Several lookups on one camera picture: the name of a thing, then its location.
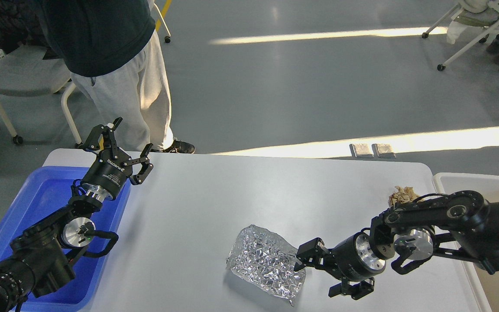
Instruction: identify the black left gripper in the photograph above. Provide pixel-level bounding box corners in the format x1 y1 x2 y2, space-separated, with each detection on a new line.
78 117 154 200

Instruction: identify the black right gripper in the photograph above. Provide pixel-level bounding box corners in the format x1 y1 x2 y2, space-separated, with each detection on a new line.
293 232 386 300

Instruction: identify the silver foil bag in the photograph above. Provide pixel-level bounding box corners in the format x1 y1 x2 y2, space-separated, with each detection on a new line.
226 224 307 305

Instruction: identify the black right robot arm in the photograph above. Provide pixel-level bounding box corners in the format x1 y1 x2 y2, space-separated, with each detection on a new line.
294 190 499 300

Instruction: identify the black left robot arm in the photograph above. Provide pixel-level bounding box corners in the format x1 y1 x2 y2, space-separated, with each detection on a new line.
0 117 154 312

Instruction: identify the crumpled brown paper ball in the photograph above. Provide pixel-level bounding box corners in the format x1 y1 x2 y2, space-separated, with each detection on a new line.
389 186 418 207

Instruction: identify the person in grey trousers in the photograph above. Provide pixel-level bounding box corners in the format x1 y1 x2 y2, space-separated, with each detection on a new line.
27 0 195 154

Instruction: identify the right silver floor plate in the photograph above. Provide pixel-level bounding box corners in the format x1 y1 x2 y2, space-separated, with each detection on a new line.
372 143 397 159

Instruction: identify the white plastic bin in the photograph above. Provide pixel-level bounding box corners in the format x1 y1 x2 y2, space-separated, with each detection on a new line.
433 172 499 312

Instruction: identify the black jacket on chair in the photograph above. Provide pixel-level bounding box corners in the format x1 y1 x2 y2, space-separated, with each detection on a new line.
0 0 49 55

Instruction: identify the white chair top right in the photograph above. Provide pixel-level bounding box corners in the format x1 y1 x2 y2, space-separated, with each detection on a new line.
421 0 499 72

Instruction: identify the grey chair white frame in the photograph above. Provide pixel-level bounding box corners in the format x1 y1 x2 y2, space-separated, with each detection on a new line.
0 45 82 147

